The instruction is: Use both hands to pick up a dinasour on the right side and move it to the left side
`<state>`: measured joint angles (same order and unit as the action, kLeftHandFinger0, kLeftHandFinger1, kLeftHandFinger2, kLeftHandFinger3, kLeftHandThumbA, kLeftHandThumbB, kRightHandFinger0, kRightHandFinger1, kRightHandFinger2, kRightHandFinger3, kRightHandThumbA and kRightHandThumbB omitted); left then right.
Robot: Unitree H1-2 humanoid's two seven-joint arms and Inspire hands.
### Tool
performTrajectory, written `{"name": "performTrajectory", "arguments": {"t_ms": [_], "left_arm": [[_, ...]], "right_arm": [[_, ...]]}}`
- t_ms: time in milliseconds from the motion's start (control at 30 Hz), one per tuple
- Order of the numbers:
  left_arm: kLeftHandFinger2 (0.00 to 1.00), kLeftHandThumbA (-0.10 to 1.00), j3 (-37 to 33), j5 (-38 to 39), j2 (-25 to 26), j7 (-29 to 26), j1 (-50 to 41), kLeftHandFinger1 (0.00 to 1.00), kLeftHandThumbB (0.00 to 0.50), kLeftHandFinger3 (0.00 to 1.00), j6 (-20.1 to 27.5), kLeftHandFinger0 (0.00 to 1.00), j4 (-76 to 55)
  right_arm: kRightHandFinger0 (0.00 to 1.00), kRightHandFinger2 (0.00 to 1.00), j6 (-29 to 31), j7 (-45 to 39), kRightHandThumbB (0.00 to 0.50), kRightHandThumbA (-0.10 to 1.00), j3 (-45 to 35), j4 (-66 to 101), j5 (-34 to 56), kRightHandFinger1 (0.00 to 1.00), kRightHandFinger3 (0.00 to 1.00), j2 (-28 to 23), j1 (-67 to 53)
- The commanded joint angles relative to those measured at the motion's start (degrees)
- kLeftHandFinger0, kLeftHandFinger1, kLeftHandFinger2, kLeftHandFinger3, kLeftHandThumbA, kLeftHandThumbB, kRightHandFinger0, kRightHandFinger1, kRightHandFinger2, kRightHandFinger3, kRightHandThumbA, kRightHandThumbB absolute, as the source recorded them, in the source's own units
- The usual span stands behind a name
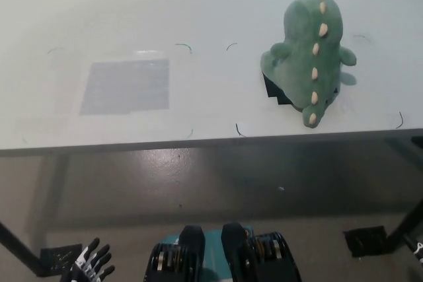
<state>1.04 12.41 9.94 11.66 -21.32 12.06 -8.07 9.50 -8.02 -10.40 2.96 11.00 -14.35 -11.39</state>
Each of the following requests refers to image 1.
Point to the robot body black teal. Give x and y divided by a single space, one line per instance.
231 259

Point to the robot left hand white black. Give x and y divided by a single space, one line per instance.
86 262

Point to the black table leg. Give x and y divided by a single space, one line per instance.
404 226
23 250

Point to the green plush dinosaur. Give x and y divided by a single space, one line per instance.
310 64

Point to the grey translucent tape patch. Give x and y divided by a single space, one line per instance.
127 87

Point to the black tape square patch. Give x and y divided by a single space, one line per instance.
273 91

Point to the robot right hand white black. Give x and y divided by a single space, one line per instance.
419 251

